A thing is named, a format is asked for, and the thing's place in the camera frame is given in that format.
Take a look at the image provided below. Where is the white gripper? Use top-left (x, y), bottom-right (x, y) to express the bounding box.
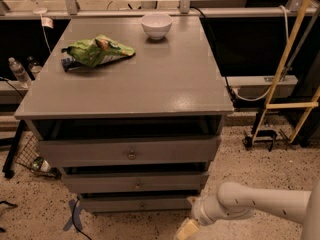
top-left (175, 195), bottom-right (227, 240)

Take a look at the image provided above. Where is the grey bottom drawer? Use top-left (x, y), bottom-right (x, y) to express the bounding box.
top-left (80, 195), bottom-right (191, 213)

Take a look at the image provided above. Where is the grey drawer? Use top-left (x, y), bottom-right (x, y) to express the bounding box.
top-left (63, 172), bottom-right (209, 193)
top-left (38, 136), bottom-right (221, 167)
top-left (80, 195), bottom-right (191, 213)

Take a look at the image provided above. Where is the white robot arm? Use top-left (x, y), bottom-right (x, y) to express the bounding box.
top-left (174, 181), bottom-right (320, 240)

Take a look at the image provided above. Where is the grey middle drawer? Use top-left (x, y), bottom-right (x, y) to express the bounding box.
top-left (63, 172), bottom-right (209, 193)

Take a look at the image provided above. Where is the grey drawer cabinet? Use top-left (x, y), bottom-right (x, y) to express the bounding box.
top-left (15, 16), bottom-right (233, 199)

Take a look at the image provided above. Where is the grey top drawer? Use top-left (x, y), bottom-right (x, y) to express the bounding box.
top-left (38, 136), bottom-right (221, 167)

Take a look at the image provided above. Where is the blue tape cross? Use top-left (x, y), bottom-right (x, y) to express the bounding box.
top-left (63, 200), bottom-right (83, 231)

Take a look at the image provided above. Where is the black stand leg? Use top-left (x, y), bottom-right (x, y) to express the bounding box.
top-left (0, 120), bottom-right (26, 179)

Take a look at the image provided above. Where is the green chip bag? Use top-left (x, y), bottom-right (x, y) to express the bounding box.
top-left (61, 34), bottom-right (135, 72)

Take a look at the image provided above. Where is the white ceramic bowl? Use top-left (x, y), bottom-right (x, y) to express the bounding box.
top-left (140, 13), bottom-right (173, 40)

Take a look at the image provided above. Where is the clear plastic water bottle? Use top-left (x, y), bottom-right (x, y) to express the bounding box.
top-left (8, 57), bottom-right (32, 89)

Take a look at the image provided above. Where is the black floor cable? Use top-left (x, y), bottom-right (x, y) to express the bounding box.
top-left (71, 197), bottom-right (93, 240)

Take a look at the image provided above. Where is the black wire basket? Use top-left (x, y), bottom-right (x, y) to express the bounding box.
top-left (16, 133), bottom-right (61, 179)

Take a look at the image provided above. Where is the black cable behind cabinet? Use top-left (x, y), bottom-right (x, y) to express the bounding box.
top-left (189, 5), bottom-right (236, 102)

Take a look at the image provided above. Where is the yellow ladder frame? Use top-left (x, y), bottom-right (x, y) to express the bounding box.
top-left (243, 0), bottom-right (320, 148)

